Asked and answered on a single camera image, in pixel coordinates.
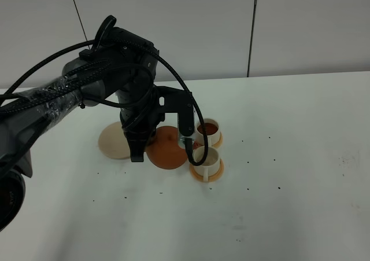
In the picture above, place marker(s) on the near orange cup coaster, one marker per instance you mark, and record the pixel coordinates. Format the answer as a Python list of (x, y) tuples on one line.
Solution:
[(211, 178)]

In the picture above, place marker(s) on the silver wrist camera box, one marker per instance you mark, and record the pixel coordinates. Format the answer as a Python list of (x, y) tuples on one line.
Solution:
[(171, 100)]

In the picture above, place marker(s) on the near white teacup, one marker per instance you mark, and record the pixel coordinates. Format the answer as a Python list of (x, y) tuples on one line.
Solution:
[(211, 165)]

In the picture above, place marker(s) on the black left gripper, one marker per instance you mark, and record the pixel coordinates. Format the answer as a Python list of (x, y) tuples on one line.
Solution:
[(139, 117)]

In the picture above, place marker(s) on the far white teacup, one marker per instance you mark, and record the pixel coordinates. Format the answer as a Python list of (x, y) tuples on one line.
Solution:
[(211, 126)]

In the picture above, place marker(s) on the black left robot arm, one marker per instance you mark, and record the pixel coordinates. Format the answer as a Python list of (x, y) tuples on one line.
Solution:
[(115, 61)]

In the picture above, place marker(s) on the white teacup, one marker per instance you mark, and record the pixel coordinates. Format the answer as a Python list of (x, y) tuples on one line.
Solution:
[(211, 126), (211, 165)]

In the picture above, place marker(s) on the beige round teapot saucer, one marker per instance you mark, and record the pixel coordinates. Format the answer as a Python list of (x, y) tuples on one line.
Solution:
[(113, 143)]

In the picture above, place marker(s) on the orange cup coaster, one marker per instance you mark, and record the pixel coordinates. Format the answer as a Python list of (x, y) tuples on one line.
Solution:
[(215, 140), (211, 178)]

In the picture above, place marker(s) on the far orange cup coaster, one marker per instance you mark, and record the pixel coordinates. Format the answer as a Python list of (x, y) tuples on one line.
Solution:
[(215, 140)]

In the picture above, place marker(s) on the brown clay teapot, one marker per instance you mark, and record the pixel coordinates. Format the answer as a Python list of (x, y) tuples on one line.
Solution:
[(164, 151)]

